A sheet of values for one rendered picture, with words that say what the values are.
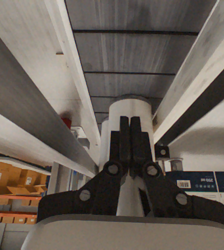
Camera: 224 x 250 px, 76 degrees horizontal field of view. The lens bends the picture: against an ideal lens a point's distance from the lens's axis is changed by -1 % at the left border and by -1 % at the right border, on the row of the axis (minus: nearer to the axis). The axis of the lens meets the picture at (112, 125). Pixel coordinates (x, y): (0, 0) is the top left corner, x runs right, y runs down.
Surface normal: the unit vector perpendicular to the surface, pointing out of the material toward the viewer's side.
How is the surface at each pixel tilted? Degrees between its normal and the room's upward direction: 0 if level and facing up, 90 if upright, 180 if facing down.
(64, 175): 90
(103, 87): 0
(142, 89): 0
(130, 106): 90
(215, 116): 0
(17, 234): 90
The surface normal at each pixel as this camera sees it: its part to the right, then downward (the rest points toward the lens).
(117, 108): -0.58, -0.34
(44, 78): -0.04, 0.92
